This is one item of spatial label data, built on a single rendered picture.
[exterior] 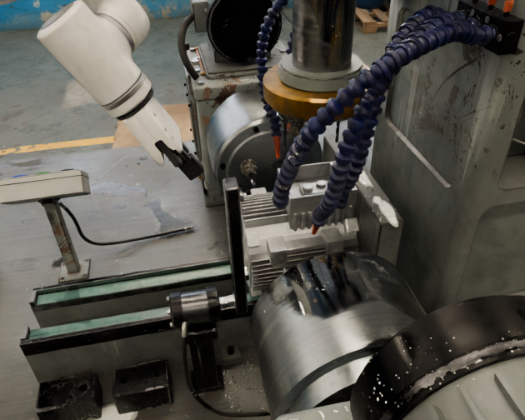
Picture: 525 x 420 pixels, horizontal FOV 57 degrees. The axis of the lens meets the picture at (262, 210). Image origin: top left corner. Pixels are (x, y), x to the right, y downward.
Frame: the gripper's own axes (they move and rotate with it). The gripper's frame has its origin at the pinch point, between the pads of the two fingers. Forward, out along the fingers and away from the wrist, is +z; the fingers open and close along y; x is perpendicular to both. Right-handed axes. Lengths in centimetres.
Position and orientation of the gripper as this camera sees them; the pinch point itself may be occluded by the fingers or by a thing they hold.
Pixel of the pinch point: (191, 167)
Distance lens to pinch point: 88.8
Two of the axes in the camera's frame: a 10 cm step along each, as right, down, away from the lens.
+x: 8.3, -5.3, -1.7
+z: 5.1, 6.2, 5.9
